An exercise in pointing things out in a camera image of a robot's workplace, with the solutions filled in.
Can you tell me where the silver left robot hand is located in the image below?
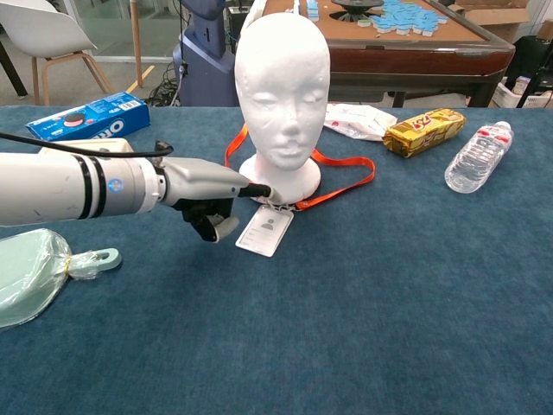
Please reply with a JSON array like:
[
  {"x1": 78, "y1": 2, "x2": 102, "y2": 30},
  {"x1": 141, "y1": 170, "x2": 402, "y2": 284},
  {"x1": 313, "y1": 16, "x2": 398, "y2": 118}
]
[{"x1": 156, "y1": 156, "x2": 282, "y2": 244}]

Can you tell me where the orange lanyard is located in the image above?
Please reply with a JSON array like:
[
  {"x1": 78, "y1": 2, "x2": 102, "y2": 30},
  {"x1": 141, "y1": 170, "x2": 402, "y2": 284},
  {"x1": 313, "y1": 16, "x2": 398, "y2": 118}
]
[{"x1": 224, "y1": 123, "x2": 376, "y2": 259}]

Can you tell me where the white foam mannequin head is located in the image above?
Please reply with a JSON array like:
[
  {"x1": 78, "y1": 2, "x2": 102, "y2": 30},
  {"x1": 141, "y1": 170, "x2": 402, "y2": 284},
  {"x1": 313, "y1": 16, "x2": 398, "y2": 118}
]
[{"x1": 234, "y1": 11, "x2": 332, "y2": 206}]

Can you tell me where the beige plastic lunch box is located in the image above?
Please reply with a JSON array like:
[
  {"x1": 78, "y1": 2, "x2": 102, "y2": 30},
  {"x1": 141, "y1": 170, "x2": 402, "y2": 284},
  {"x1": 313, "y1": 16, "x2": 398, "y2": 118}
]
[{"x1": 38, "y1": 137, "x2": 135, "y2": 157}]

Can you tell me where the blue grey machine base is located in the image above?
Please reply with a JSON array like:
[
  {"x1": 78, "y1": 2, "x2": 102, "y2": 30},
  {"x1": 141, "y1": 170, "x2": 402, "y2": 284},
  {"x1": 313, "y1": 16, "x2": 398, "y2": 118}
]
[{"x1": 172, "y1": 0, "x2": 241, "y2": 108}]

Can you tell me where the blue Oreo cookie box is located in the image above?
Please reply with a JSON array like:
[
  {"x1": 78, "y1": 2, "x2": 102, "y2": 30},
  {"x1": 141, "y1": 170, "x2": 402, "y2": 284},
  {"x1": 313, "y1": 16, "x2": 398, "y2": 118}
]
[{"x1": 24, "y1": 91, "x2": 152, "y2": 147}]

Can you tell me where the wooden pole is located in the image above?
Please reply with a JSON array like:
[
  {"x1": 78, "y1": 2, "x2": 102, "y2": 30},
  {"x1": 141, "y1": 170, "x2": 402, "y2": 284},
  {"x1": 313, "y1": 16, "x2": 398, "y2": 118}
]
[{"x1": 129, "y1": 0, "x2": 144, "y2": 89}]

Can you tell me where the white snack packet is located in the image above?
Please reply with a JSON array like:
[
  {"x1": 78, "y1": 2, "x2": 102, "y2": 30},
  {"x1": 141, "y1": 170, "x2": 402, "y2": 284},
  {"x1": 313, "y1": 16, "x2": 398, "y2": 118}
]
[{"x1": 323, "y1": 102, "x2": 399, "y2": 143}]

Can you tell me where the blue table cloth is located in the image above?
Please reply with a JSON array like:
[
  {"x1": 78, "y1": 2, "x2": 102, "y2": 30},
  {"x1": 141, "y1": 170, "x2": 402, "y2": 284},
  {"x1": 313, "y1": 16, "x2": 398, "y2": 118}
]
[{"x1": 0, "y1": 105, "x2": 553, "y2": 415}]

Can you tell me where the white chair with wooden legs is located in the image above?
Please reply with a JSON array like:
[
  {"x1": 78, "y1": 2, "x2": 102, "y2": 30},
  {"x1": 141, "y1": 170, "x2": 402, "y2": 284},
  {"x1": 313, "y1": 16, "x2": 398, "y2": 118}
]
[{"x1": 0, "y1": 0, "x2": 116, "y2": 107}]

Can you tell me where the gold biscuit packet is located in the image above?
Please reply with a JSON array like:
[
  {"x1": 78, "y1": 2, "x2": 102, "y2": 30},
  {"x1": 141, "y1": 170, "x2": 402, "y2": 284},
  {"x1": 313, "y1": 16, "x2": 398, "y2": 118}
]
[{"x1": 382, "y1": 107, "x2": 467, "y2": 159}]

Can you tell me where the black round disc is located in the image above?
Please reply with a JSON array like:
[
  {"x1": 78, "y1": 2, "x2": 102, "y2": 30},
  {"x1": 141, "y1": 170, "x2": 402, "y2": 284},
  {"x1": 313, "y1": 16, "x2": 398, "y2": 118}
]
[{"x1": 329, "y1": 0, "x2": 385, "y2": 22}]

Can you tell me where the brown mahjong table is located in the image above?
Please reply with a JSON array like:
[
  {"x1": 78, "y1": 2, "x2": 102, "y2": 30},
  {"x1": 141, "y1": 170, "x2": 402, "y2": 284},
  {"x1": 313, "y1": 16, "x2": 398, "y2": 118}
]
[{"x1": 261, "y1": 0, "x2": 517, "y2": 108}]

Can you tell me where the clear plastic water bottle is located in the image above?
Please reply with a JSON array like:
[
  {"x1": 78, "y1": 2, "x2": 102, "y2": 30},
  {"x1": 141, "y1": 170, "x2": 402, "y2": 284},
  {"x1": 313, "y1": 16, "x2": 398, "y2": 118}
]
[{"x1": 444, "y1": 120, "x2": 515, "y2": 195}]

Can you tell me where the white storage crate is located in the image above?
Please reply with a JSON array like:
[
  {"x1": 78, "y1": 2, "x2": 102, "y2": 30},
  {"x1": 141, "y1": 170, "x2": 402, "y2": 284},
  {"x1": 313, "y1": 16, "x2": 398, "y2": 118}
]
[{"x1": 492, "y1": 76, "x2": 553, "y2": 109}]

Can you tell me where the cardboard box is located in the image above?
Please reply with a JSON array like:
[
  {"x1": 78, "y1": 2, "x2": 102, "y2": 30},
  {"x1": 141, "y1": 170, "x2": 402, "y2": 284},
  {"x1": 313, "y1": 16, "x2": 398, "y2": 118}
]
[{"x1": 447, "y1": 0, "x2": 531, "y2": 44}]

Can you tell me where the black bag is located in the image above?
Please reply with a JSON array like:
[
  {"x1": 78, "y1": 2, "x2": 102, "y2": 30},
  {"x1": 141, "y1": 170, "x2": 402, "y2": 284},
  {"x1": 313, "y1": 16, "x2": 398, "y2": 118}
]
[{"x1": 503, "y1": 35, "x2": 553, "y2": 109}]

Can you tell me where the floor cable bundle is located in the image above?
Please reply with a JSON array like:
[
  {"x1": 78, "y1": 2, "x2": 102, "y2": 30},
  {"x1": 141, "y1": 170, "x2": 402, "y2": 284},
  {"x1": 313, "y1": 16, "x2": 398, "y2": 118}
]
[{"x1": 149, "y1": 64, "x2": 182, "y2": 107}]

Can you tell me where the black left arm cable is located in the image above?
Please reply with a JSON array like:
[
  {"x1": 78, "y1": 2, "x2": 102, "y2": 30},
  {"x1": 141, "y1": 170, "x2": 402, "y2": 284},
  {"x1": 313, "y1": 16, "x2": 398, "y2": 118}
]
[{"x1": 0, "y1": 131, "x2": 175, "y2": 159}]

